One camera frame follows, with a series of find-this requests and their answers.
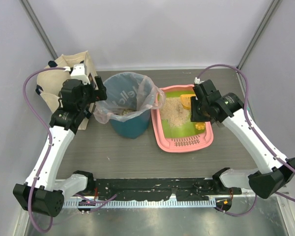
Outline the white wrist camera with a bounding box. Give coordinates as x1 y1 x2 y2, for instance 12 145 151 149
70 63 90 85
194 77 203 86

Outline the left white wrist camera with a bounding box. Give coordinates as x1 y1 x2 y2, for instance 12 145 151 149
70 63 90 85

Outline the translucent plastic bin liner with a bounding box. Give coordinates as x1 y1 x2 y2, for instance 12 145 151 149
94 72 166 124

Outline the black metal base plate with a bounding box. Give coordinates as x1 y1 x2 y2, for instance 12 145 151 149
73 177 242 202

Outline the beige cat litter pile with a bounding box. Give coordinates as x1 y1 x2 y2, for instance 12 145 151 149
160 97 190 127

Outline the teal trash bin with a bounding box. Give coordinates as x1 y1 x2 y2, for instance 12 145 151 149
94 72 157 139

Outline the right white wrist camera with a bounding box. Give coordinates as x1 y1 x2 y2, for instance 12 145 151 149
194 77 203 86

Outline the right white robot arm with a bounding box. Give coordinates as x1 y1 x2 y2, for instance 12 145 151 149
190 78 295 199

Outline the aluminium frame rail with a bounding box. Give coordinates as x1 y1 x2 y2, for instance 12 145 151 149
20 176 291 200

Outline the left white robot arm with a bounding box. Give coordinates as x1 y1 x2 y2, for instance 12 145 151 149
13 76 107 217

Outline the white slotted cable duct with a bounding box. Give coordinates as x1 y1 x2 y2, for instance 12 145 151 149
63 198 216 209

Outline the orange litter scoop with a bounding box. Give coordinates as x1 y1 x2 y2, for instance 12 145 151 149
180 94 206 130

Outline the pink litter box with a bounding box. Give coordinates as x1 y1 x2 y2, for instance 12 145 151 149
151 85 213 153

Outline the beige canvas tote bag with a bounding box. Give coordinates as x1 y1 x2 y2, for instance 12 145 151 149
34 50 99 130

